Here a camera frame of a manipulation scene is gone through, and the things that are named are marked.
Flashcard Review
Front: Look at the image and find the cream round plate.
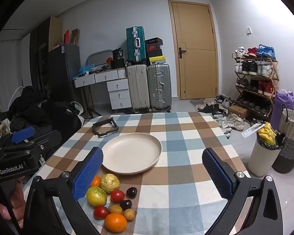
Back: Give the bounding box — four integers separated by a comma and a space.
101, 132, 163, 175

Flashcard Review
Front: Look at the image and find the small brown kiwi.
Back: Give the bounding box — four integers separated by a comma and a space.
123, 209, 137, 221
109, 204, 123, 214

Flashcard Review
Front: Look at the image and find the arched mirror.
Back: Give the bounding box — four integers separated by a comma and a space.
86, 49, 113, 67

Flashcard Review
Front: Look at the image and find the wooden shoe rack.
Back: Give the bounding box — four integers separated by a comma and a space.
234, 56, 280, 128

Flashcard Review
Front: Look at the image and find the tall wooden cabinet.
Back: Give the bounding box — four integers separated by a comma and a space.
29, 16, 63, 91

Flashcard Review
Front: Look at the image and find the woven grey basket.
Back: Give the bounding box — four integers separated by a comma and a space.
271, 104, 294, 174

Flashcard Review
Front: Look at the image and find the white desk with drawers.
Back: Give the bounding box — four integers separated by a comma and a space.
73, 67, 133, 114

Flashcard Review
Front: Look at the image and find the teal suitcase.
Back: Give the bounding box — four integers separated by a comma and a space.
126, 26, 147, 63

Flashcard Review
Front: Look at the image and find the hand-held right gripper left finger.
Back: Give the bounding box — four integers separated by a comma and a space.
24, 147, 104, 235

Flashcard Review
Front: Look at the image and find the black printed bag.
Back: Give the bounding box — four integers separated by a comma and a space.
112, 48, 125, 60

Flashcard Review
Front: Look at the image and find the white trash bin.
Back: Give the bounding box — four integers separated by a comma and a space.
247, 133, 286, 177

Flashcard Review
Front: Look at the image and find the tall black shoe box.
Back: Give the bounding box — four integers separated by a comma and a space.
147, 49, 163, 59

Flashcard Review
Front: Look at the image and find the yellow and black shoe box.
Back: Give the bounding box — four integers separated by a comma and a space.
148, 56, 166, 66

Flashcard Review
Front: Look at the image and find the black tripod stand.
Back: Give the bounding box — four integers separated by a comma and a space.
82, 86, 102, 118

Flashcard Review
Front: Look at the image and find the large orange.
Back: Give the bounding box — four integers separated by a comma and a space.
104, 212, 127, 233

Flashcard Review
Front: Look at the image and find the yellow crumpled wrapper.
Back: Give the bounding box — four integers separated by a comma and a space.
257, 122, 277, 146

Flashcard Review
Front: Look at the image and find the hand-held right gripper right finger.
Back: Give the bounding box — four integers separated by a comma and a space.
202, 147, 283, 235

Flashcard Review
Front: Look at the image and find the scattered shoes heap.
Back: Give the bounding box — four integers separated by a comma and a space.
197, 95, 245, 137

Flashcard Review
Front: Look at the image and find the red tomato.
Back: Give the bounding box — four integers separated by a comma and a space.
93, 206, 110, 220
110, 190, 125, 203

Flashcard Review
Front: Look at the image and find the blue plastic bag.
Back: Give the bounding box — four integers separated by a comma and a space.
78, 64, 96, 75

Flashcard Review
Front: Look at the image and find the wooden door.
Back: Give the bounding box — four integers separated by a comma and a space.
168, 0, 222, 101

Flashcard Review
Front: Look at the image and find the black fridge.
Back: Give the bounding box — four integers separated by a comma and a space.
48, 43, 82, 103

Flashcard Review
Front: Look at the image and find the person's left hand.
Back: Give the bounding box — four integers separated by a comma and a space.
0, 188, 26, 229

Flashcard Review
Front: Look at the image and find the purple bag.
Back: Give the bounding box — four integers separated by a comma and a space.
269, 89, 294, 125

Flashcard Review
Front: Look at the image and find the brown cardboard piece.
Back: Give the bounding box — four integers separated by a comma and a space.
71, 28, 80, 46

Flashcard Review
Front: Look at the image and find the silver suitcase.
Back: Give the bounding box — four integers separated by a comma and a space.
146, 64, 172, 112

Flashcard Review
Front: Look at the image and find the black rectangular frame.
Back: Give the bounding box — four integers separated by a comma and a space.
92, 117, 119, 137

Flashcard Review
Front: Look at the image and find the shoe rack with shoes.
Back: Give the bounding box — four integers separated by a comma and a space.
232, 44, 277, 113

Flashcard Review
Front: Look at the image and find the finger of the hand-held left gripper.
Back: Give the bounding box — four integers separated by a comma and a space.
5, 127, 37, 145
22, 130, 63, 152

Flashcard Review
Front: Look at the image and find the beige suitcase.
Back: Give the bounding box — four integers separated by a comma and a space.
126, 62, 150, 113

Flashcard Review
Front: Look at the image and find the black case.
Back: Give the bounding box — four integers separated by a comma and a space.
110, 59, 126, 69

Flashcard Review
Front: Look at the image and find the grey door mat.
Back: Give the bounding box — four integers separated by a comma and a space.
190, 98, 206, 107

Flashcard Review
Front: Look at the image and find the white paper tag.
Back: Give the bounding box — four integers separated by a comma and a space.
242, 124, 264, 139

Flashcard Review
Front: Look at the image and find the pile of black clothes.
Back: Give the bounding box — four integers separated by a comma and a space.
7, 86, 85, 140

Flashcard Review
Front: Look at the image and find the brown cardboard box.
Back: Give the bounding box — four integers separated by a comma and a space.
228, 105, 247, 119

